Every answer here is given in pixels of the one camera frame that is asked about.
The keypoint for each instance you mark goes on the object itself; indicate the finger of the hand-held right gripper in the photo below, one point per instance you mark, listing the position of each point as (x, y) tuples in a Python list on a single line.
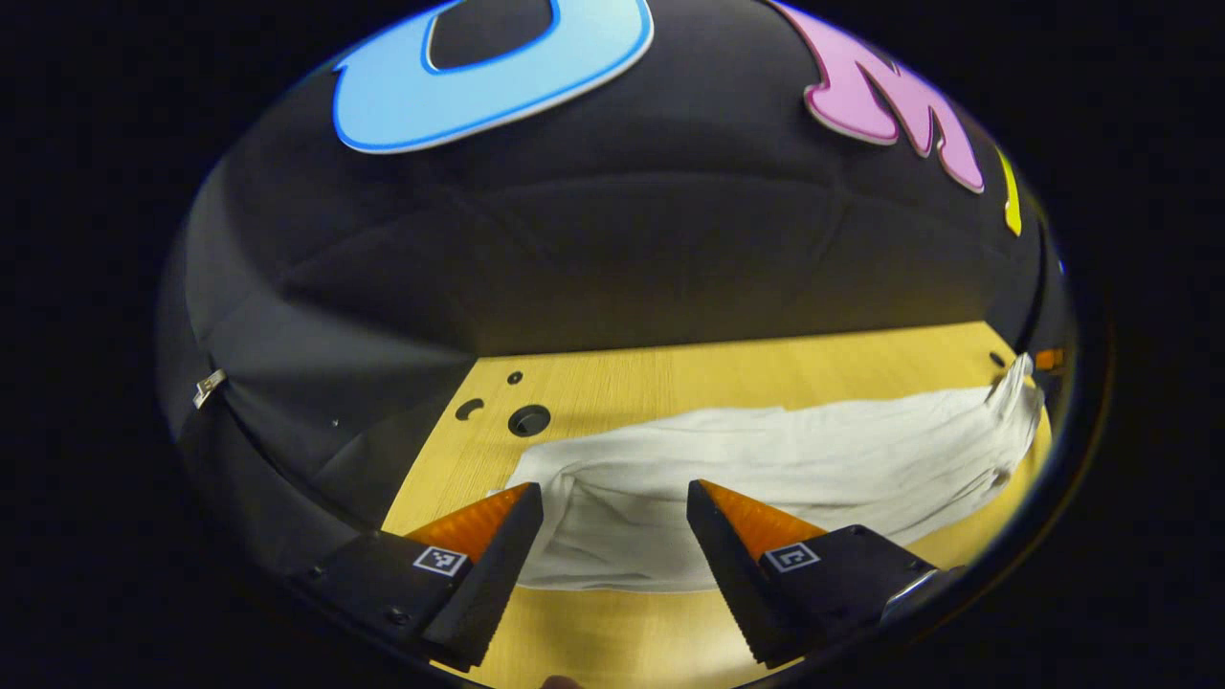
[(1049, 360)]

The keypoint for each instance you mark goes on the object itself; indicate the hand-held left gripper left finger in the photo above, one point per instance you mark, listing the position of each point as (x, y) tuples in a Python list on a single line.
[(500, 569)]

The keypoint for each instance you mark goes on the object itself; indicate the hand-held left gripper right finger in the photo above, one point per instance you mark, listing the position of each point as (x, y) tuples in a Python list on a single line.
[(727, 574)]

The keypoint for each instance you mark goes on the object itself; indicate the white jeans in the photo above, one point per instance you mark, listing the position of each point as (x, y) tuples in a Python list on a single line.
[(813, 459)]

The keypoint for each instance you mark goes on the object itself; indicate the silver backdrop clip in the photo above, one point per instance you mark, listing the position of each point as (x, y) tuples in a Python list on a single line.
[(210, 388)]

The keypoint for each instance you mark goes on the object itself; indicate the black backdrop cloth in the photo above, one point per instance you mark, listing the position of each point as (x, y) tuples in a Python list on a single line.
[(622, 239)]

